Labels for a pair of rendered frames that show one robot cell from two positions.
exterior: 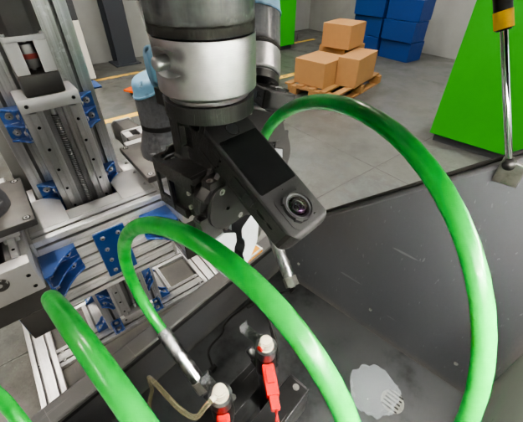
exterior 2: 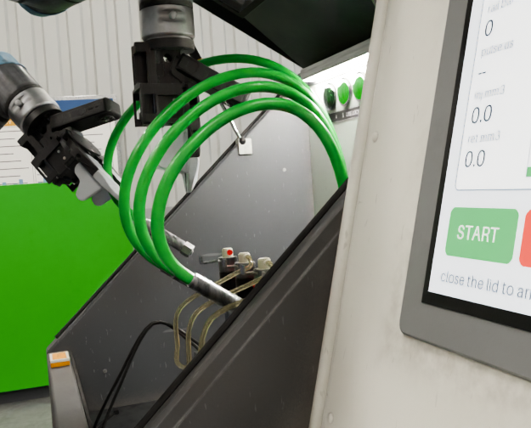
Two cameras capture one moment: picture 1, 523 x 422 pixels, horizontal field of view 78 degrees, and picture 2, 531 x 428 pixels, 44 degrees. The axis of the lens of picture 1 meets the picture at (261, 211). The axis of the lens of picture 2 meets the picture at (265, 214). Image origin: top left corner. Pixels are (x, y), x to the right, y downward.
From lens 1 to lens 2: 0.91 m
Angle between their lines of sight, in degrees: 66
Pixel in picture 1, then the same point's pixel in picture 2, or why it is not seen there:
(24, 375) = not seen: outside the picture
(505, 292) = (285, 236)
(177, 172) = (170, 83)
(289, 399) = not seen: hidden behind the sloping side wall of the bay
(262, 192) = not seen: hidden behind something
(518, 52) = (44, 250)
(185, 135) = (155, 70)
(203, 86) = (190, 26)
